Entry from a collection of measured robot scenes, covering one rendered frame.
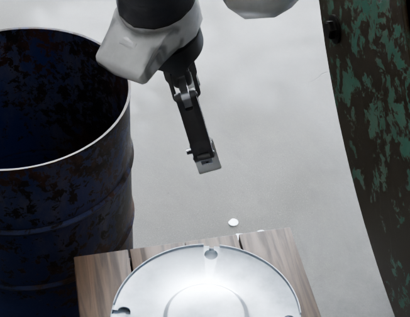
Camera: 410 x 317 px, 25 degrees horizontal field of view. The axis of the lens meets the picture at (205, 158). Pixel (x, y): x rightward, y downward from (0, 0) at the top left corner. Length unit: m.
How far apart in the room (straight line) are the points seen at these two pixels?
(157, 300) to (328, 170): 0.90
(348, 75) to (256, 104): 1.69
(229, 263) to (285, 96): 1.02
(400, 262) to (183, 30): 0.41
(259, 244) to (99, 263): 0.27
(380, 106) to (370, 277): 1.35
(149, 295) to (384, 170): 0.80
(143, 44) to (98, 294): 0.62
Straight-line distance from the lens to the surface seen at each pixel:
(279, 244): 1.58
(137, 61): 0.98
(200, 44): 1.05
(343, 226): 2.11
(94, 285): 1.53
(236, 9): 0.92
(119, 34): 1.00
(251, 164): 2.24
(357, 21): 0.70
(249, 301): 1.44
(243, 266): 1.48
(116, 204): 1.74
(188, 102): 1.05
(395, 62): 0.64
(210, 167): 1.17
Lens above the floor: 1.51
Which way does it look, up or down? 42 degrees down
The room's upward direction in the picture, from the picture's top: straight up
